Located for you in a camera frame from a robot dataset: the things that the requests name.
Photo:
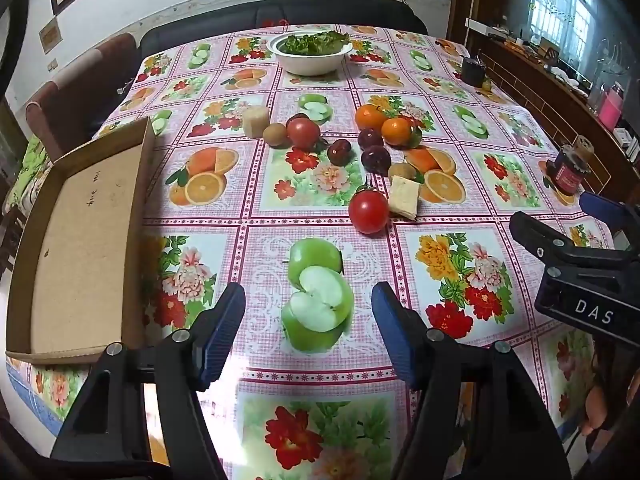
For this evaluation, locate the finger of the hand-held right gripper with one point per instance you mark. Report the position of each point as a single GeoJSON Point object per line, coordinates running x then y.
{"type": "Point", "coordinates": [545, 241]}
{"type": "Point", "coordinates": [600, 207]}

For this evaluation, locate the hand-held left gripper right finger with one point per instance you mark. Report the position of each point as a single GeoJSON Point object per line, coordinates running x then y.
{"type": "Point", "coordinates": [395, 340]}

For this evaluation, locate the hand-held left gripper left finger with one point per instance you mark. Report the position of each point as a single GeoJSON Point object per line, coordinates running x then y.
{"type": "Point", "coordinates": [220, 340]}

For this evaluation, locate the large red tomato with stem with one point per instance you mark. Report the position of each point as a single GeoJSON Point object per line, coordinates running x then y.
{"type": "Point", "coordinates": [368, 212]}

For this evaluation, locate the flat-cut sugarcane piece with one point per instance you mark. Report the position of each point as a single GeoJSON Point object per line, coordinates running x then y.
{"type": "Point", "coordinates": [404, 197]}

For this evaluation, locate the brown cardboard tray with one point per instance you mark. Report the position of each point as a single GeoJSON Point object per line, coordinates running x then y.
{"type": "Point", "coordinates": [85, 240]}

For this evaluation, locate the orange mandarin with leaf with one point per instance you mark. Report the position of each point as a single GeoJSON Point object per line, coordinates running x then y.
{"type": "Point", "coordinates": [397, 131]}

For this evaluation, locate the red jujube date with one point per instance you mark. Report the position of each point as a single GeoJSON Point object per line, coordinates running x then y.
{"type": "Point", "coordinates": [339, 152]}

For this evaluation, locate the round sugarcane piece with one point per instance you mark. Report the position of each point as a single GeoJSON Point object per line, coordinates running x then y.
{"type": "Point", "coordinates": [256, 122]}

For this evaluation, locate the small dark red plum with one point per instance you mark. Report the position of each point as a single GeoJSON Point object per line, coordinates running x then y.
{"type": "Point", "coordinates": [297, 117]}

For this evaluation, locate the red jar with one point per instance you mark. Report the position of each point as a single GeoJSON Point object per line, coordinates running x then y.
{"type": "Point", "coordinates": [570, 172]}

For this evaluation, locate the floral printed tablecloth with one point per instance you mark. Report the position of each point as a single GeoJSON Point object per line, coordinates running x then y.
{"type": "Point", "coordinates": [260, 270]}

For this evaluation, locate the pink bottle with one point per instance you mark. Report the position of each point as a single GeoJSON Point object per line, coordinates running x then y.
{"type": "Point", "coordinates": [610, 107]}

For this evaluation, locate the wooden cabinet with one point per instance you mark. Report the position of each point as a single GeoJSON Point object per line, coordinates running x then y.
{"type": "Point", "coordinates": [525, 85]}

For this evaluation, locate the glass pitcher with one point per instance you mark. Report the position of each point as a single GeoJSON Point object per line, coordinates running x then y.
{"type": "Point", "coordinates": [607, 62]}

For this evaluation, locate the black cup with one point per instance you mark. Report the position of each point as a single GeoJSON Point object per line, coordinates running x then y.
{"type": "Point", "coordinates": [472, 71]}

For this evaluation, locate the window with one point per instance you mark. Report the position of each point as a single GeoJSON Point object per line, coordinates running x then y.
{"type": "Point", "coordinates": [560, 0]}

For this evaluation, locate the green blanket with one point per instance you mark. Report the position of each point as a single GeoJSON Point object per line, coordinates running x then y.
{"type": "Point", "coordinates": [30, 160]}

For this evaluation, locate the brown armchair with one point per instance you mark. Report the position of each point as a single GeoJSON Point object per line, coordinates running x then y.
{"type": "Point", "coordinates": [75, 100]}

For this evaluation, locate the white bowl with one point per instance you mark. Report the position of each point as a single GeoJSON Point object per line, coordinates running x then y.
{"type": "Point", "coordinates": [307, 64]}

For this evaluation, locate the green leafy vegetables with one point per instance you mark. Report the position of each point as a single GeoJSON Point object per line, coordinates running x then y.
{"type": "Point", "coordinates": [312, 42]}

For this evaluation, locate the black leather sofa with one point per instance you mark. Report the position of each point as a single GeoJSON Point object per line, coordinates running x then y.
{"type": "Point", "coordinates": [200, 30]}

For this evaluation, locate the wall socket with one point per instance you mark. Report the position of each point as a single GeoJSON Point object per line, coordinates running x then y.
{"type": "Point", "coordinates": [52, 65]}

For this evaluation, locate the small wall sign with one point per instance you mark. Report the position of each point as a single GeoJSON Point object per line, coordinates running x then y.
{"type": "Point", "coordinates": [50, 35]}

